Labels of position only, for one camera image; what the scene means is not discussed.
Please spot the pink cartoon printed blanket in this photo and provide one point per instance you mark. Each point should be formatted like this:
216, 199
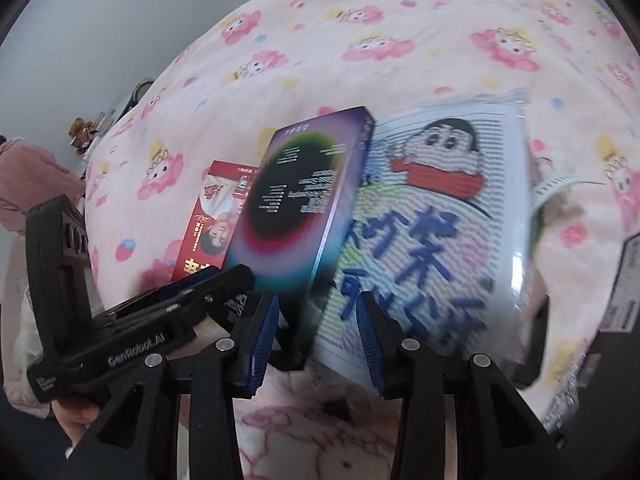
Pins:
350, 60

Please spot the small brown teddy toy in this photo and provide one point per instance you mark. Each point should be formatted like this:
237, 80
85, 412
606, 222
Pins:
81, 132

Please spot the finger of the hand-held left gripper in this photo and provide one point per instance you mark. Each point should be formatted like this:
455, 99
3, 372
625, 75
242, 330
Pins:
225, 280
192, 281

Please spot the person's left hand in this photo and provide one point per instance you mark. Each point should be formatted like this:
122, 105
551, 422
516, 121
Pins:
75, 417

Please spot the red packet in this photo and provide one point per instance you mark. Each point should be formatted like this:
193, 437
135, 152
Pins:
210, 230

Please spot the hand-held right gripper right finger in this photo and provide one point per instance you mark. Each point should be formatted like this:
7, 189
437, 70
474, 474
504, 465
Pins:
372, 345

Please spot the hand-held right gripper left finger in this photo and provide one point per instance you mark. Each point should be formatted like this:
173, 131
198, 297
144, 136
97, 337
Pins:
262, 345

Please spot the cartoon printed clear packet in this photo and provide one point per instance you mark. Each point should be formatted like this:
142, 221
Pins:
430, 220

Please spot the purple and black box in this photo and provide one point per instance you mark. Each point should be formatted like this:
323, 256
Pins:
295, 200

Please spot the pink fluffy garment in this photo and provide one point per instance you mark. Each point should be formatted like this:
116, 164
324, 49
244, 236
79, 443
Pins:
35, 185

